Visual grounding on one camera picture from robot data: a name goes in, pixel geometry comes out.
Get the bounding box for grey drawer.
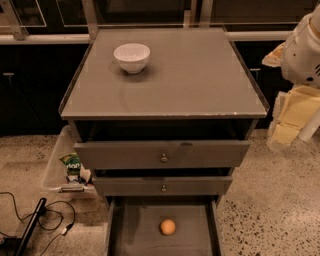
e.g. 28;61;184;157
74;140;249;169
93;176;232;196
103;196;224;256

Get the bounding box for orange fruit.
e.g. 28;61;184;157
160;219;176;235

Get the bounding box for black cable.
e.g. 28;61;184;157
0;191;77;256

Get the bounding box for green snack bag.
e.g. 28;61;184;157
59;152;81;175

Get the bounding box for grey drawer cabinet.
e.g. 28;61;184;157
58;27;270;208

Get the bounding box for black bar on floor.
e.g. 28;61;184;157
13;198;47;256

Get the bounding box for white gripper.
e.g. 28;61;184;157
262;43;320;147

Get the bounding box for clear plastic bin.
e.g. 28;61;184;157
42;126;97;199

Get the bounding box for white ceramic bowl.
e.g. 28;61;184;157
113;43;151;74

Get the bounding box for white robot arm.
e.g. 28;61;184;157
262;6;320;148

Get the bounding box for white pipe post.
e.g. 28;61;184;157
298;110;320;141

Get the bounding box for grey bottom drawer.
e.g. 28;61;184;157
103;196;224;256

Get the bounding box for metal window rail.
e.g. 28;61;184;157
0;0;320;46

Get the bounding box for grey middle drawer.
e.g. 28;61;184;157
93;176;232;196

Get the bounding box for grey top drawer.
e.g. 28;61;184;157
74;140;249;169

